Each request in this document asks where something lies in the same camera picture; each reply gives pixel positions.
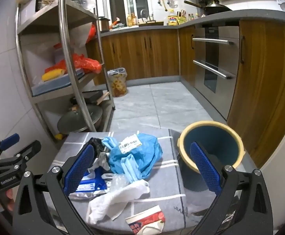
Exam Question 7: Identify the blue plastic bag white label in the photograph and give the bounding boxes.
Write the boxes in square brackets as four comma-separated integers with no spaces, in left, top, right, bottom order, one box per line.
[102,133,163,180]

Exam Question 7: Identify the grey kitchen countertop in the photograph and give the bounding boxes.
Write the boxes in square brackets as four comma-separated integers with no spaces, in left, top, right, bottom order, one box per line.
[100,10,285,38]

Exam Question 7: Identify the red patterned paper cup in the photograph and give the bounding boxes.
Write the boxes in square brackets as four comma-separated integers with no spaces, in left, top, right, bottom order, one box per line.
[125,206,166,234]

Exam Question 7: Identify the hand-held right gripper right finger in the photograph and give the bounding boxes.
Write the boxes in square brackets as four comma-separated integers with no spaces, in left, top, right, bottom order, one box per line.
[190,141,274,235]

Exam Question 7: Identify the stainless steel built-in oven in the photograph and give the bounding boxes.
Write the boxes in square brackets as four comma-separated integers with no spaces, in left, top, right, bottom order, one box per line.
[193,24,239,120]

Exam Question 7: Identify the red food packets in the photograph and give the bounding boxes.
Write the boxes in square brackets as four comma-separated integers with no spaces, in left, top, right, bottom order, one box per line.
[110,17,126,30]

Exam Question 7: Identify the grey pot lid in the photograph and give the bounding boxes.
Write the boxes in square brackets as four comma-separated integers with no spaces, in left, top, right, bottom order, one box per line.
[57,104,103,134]

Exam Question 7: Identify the grey plaid blanket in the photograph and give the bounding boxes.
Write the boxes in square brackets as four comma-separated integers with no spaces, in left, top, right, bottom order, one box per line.
[43,130,185,233]

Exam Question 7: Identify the white crumpled paper towel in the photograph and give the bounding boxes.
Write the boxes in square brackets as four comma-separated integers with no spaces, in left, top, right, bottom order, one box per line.
[87,179,150,224]

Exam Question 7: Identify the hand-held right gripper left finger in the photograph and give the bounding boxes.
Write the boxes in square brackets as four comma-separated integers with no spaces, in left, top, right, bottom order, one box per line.
[12,144,95,235]

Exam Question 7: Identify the wooden kitchen cabinets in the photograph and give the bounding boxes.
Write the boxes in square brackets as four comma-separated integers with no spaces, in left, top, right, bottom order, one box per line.
[93,20,285,169]

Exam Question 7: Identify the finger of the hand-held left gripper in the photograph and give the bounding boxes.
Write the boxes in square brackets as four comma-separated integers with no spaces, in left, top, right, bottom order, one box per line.
[0,140,42,174]
[0,133,20,163]

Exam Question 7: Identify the clear plastic bag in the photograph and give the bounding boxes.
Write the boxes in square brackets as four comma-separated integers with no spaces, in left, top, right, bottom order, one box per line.
[66,0,96,10]

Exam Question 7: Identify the clear crumpled plastic wrap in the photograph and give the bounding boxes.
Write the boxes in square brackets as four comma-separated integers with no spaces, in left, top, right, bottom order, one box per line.
[106,174,130,194]

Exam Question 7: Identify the plastic container orange lid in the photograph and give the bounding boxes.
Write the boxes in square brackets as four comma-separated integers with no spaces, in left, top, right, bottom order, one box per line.
[53,43,68,63]

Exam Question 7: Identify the blue grey tray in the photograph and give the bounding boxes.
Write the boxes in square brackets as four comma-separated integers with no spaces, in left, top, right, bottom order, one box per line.
[31,69,84,96]

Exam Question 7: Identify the stainless steel shelf rack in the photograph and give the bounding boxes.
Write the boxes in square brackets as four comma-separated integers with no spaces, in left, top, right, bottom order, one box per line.
[15,0,116,140]

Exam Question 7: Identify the yellow corn cob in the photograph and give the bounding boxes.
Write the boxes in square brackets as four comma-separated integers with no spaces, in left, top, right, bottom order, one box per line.
[42,69,64,82]

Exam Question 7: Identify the person's left hand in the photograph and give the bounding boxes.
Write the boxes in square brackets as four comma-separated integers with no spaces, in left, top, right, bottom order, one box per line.
[0,188,16,212]

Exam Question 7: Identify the blue face mask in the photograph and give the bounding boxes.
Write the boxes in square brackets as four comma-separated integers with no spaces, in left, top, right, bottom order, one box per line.
[121,158,143,184]
[101,137,119,152]

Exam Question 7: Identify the blue bucket with yellow rim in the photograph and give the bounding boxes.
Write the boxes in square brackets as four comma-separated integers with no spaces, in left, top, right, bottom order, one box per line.
[177,120,245,192]

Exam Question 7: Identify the orange plastic bag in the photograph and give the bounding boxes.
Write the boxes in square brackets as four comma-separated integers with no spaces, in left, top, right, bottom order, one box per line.
[72,53,102,74]
[86,23,97,42]

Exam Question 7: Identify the white tall appliance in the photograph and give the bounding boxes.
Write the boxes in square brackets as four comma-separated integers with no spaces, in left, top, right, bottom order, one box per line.
[262,117,285,177]

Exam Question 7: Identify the black wok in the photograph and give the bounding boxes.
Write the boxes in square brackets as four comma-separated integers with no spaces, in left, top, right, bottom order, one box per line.
[184,0,232,16]

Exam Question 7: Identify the black pan wooden handle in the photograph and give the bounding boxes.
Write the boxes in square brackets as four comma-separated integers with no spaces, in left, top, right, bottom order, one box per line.
[70,90,110,106]

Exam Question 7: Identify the black crumpled plastic bag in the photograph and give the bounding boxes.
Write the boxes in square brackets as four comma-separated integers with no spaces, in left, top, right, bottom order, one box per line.
[85,137,111,170]

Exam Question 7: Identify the floral trash bin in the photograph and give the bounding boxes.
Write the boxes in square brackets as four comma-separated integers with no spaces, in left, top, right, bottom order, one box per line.
[107,68,128,97]

